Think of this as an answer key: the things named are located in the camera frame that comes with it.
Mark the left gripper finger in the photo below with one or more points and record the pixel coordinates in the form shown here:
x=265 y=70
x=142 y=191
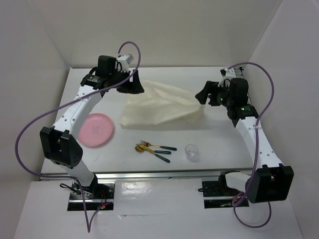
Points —
x=126 y=88
x=135 y=85

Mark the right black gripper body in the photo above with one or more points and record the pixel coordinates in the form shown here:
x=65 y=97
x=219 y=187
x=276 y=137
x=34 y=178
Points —
x=225 y=98

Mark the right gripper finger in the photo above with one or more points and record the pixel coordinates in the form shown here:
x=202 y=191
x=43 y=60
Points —
x=214 y=99
x=203 y=94

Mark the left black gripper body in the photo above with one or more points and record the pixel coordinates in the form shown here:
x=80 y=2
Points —
x=117 y=75

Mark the cream cloth placemat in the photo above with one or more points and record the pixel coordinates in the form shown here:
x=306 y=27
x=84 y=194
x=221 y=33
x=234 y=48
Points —
x=160 y=104

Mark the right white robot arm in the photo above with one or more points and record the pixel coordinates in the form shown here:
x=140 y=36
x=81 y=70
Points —
x=270 y=179

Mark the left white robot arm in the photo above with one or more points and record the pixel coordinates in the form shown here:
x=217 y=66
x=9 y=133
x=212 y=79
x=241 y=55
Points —
x=59 y=142

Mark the pink plate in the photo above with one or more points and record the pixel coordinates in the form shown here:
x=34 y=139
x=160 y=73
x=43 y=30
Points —
x=96 y=130

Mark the clear drinking glass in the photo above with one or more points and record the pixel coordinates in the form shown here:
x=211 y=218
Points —
x=191 y=153

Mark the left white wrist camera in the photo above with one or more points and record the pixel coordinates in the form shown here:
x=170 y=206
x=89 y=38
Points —
x=123 y=62

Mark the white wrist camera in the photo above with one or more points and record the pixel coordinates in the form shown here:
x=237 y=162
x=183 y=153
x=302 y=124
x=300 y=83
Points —
x=123 y=62
x=230 y=73

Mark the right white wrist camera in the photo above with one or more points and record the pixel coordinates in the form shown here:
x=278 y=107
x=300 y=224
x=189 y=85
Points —
x=230 y=73

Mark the gold fork green handle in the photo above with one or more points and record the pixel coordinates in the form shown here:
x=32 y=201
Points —
x=158 y=146

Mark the gold knife green handle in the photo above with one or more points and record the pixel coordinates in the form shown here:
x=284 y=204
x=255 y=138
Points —
x=157 y=155

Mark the gold spoon green handle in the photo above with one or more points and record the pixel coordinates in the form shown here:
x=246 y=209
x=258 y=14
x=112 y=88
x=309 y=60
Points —
x=139 y=149

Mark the front aluminium rail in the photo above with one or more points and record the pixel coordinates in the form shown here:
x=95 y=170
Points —
x=206 y=173

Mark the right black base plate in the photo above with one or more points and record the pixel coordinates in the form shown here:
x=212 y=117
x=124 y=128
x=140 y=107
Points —
x=216 y=194

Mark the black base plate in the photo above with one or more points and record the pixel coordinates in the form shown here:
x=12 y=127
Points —
x=104 y=200
x=216 y=194

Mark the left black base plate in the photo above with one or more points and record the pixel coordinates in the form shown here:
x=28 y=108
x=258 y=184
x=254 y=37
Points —
x=104 y=200

